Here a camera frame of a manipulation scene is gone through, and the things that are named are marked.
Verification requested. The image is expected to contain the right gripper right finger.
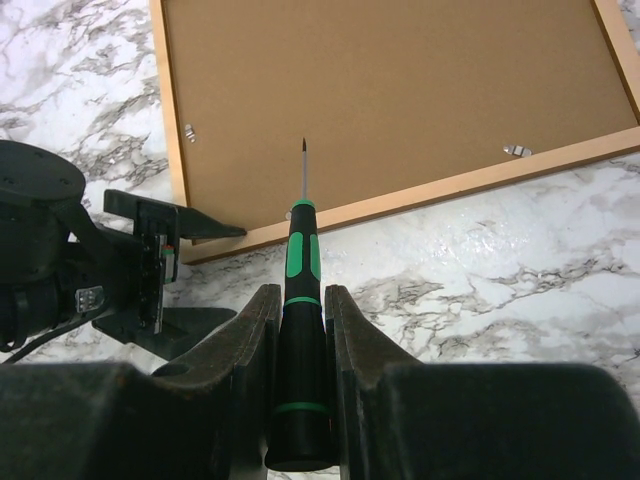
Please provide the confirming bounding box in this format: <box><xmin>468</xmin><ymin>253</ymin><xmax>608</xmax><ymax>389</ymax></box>
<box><xmin>325</xmin><ymin>285</ymin><xmax>639</xmax><ymax>479</ymax></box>

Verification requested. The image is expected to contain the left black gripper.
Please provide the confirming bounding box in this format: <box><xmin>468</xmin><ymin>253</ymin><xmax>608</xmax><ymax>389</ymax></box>
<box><xmin>1</xmin><ymin>140</ymin><xmax>247</xmax><ymax>361</ymax></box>

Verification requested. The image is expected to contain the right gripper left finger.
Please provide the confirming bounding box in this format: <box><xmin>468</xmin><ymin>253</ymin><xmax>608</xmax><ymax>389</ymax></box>
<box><xmin>1</xmin><ymin>285</ymin><xmax>281</xmax><ymax>479</ymax></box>

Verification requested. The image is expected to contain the green black screwdriver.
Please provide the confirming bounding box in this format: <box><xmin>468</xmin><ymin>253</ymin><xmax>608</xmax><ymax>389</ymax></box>
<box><xmin>265</xmin><ymin>141</ymin><xmax>333</xmax><ymax>472</ymax></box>

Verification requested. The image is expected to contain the wooden picture frame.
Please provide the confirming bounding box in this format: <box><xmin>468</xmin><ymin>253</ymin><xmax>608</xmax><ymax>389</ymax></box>
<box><xmin>150</xmin><ymin>1</ymin><xmax>639</xmax><ymax>264</ymax></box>

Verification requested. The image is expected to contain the metal frame clip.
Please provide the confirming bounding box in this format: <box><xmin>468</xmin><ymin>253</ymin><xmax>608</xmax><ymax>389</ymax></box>
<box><xmin>503</xmin><ymin>145</ymin><xmax>533</xmax><ymax>158</ymax></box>
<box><xmin>184</xmin><ymin>124</ymin><xmax>197</xmax><ymax>143</ymax></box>

